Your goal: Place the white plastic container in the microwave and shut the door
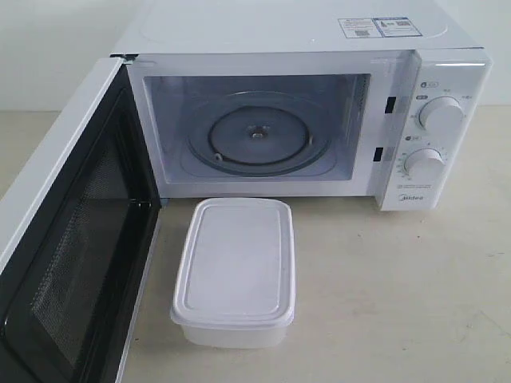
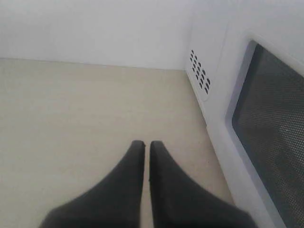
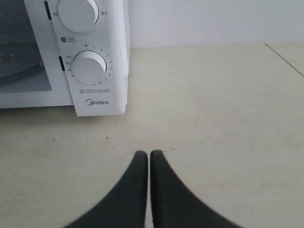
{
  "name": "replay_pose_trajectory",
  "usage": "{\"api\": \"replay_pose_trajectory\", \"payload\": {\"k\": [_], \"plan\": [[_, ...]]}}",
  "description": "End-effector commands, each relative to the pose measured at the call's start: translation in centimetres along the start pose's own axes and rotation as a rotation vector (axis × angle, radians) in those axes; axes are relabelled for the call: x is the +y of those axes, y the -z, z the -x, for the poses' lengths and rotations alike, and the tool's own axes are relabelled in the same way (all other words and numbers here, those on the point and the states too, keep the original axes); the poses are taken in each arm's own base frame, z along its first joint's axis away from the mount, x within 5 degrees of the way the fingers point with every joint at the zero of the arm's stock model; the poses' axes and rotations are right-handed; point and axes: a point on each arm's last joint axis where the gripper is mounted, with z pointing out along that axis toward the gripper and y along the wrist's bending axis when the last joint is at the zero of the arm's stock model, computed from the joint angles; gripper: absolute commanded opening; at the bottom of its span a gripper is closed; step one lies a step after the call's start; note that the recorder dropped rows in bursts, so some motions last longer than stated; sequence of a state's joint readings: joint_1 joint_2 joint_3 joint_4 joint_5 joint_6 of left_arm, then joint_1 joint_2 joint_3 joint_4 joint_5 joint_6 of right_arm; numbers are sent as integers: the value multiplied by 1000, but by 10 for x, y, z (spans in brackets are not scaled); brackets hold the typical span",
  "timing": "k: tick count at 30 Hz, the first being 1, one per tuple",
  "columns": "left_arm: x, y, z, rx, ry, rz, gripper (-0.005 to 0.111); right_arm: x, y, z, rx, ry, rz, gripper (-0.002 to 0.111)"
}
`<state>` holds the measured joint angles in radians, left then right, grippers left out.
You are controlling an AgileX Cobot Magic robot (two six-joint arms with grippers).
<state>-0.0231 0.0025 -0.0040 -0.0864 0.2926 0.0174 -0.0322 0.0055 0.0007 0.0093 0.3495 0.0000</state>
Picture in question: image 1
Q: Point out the white plastic lidded container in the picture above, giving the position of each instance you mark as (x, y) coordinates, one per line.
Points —
(235, 286)

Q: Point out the white microwave door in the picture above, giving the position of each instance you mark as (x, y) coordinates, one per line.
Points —
(77, 228)

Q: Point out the white microwave oven body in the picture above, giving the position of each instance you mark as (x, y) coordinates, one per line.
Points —
(183, 54)

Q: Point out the lower white control knob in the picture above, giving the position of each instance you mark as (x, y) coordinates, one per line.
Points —
(425, 163)

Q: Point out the white control knob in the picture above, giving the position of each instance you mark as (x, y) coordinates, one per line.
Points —
(440, 114)
(425, 163)

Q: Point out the white label sticker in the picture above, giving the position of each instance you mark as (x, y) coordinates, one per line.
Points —
(359, 28)

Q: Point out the upper white control knob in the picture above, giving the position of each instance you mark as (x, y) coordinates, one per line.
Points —
(440, 114)

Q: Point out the blue label sticker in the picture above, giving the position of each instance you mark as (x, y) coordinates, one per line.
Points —
(400, 27)

